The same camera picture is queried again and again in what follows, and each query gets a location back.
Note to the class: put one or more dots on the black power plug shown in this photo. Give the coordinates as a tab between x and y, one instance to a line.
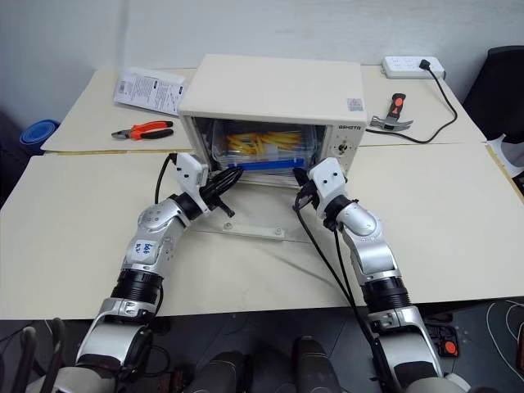
424	64

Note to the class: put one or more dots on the black box red button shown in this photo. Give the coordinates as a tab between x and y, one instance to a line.
448	346

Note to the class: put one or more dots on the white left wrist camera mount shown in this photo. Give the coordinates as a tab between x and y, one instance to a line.
188	170

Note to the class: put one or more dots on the cream toaster oven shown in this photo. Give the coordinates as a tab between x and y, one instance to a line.
270	86

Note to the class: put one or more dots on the white power strip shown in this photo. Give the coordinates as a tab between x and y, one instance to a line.
403	67

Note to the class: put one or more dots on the white instruction leaflet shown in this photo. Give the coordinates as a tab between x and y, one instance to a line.
147	91

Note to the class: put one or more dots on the black office chair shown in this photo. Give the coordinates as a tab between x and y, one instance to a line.
503	90

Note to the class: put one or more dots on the dark rounded shape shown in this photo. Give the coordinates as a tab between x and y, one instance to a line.
313	364
221	372

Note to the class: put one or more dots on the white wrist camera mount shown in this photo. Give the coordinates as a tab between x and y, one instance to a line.
188	170
329	180

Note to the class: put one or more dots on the black orange claw hammer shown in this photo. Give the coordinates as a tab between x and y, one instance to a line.
396	107

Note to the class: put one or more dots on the red warning sticker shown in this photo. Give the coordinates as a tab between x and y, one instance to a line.
354	104

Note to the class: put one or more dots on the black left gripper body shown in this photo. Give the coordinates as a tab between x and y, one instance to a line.
213	198

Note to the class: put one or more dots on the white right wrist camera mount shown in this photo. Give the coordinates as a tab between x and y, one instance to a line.
329	180

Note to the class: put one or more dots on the dark chair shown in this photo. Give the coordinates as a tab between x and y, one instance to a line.
10	155

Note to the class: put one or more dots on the clear plastic food container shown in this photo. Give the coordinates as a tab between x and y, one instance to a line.
305	143

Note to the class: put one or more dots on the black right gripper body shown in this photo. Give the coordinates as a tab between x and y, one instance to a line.
309	198

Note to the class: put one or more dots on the dark upright rods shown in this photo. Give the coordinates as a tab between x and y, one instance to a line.
57	348

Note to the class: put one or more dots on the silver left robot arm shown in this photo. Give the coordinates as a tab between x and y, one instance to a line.
153	217

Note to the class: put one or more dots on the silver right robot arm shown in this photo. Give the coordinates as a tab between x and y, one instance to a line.
368	233

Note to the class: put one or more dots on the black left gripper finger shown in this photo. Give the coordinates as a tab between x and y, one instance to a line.
227	174
229	183

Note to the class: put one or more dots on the glass oven door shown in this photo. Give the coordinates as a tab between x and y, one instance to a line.
262	204

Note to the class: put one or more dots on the yellow french fries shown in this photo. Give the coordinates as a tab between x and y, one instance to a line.
266	140

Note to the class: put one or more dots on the oven control knob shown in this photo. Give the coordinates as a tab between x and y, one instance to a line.
344	148

